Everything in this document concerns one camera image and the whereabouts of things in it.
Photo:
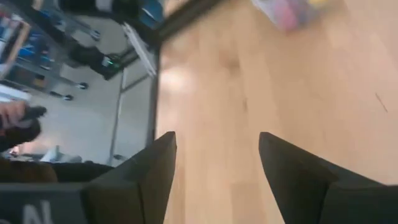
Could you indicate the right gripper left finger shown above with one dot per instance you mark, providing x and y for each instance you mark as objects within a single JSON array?
[{"x": 140, "y": 186}]

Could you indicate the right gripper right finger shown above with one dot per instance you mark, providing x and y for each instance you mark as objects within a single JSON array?
[{"x": 298, "y": 186}]

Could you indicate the clear plastic tupperware container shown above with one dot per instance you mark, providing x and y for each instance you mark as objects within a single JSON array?
[{"x": 289, "y": 12}]

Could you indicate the silver table leg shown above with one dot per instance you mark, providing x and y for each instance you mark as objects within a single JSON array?
[{"x": 117, "y": 118}]

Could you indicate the black handheld device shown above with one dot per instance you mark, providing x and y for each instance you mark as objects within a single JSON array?
[{"x": 34, "y": 112}]

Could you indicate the black device with green light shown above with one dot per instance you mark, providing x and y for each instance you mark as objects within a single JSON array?
[{"x": 93, "y": 59}]

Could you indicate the metal wheeled shelf cart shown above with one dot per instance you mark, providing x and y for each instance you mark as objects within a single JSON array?
[{"x": 34, "y": 53}]

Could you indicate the silver metal bracket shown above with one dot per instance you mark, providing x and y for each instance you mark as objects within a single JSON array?
[{"x": 140, "y": 49}]

